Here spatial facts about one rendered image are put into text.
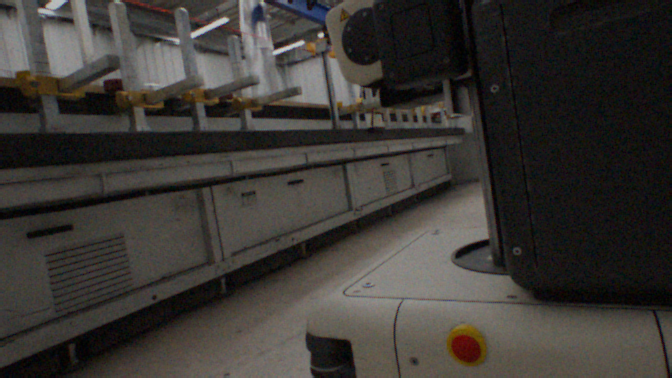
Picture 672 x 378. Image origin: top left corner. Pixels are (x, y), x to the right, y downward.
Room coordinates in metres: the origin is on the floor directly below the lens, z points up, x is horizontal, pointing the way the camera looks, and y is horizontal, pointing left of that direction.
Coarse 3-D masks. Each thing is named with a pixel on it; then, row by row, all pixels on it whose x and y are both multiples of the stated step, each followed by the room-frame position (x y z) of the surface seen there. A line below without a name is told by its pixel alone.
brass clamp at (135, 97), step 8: (120, 96) 1.23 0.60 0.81; (128, 96) 1.23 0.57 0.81; (136, 96) 1.25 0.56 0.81; (144, 96) 1.28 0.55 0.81; (120, 104) 1.24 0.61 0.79; (128, 104) 1.24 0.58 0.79; (136, 104) 1.25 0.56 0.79; (144, 104) 1.27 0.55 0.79; (152, 104) 1.30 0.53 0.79; (160, 104) 1.32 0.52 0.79
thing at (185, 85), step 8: (184, 80) 1.17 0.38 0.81; (192, 80) 1.16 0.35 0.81; (200, 80) 1.16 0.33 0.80; (168, 88) 1.22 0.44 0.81; (176, 88) 1.20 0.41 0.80; (184, 88) 1.18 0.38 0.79; (192, 88) 1.18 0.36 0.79; (152, 96) 1.26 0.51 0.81; (160, 96) 1.24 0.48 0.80; (168, 96) 1.23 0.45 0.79; (120, 112) 1.36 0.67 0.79
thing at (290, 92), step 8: (288, 88) 1.60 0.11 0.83; (296, 88) 1.58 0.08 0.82; (264, 96) 1.66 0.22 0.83; (272, 96) 1.64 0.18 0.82; (280, 96) 1.62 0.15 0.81; (288, 96) 1.61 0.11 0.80; (256, 104) 1.69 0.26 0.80; (264, 104) 1.69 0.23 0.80; (224, 112) 1.79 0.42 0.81; (232, 112) 1.77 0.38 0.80
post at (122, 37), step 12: (120, 12) 1.26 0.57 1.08; (120, 24) 1.25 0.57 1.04; (120, 36) 1.25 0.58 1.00; (120, 48) 1.25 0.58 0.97; (132, 48) 1.28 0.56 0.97; (120, 60) 1.26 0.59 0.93; (132, 60) 1.27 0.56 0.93; (120, 72) 1.27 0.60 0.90; (132, 72) 1.26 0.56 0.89; (132, 84) 1.26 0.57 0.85; (132, 108) 1.25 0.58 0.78; (132, 120) 1.26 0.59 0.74; (144, 120) 1.27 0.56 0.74
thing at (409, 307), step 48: (432, 240) 0.95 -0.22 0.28; (480, 240) 0.86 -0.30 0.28; (384, 288) 0.66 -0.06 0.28; (432, 288) 0.62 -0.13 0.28; (480, 288) 0.58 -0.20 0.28; (336, 336) 0.60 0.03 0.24; (384, 336) 0.56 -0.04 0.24; (432, 336) 0.52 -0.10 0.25; (480, 336) 0.49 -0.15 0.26; (528, 336) 0.46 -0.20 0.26; (576, 336) 0.44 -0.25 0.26; (624, 336) 0.42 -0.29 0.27
